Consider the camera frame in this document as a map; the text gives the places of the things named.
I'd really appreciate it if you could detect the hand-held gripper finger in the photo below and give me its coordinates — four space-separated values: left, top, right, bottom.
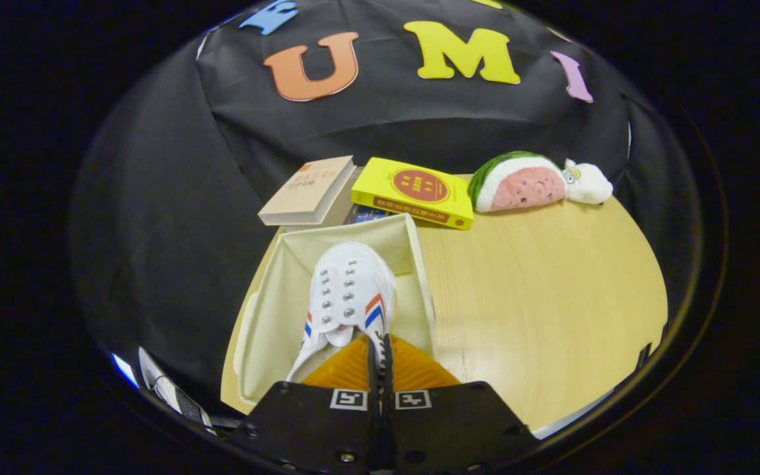
380 334 540 474
230 334 381 475

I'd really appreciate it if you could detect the white striped canvas shoe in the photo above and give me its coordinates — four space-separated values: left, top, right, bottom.
286 241 398 384

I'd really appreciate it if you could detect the cream fabric storage box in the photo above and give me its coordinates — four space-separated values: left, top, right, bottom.
234 212 437 405

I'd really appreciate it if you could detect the white flat object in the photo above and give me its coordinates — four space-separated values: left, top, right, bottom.
137 347 213 431

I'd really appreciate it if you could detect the blue book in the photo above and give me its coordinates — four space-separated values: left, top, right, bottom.
343 204 391 226

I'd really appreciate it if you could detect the grey book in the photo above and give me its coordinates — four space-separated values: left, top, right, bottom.
284 168 365 232

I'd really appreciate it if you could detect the yellow book with red circle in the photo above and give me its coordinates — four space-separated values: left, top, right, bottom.
351 156 475 231

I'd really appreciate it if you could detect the beige paperback book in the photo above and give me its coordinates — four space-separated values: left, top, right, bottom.
257 155 357 227

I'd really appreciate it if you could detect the watermelon slice plush toy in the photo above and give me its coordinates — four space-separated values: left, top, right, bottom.
467 150 567 214

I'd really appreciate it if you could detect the small white plush toy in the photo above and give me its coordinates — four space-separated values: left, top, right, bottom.
561 159 614 206

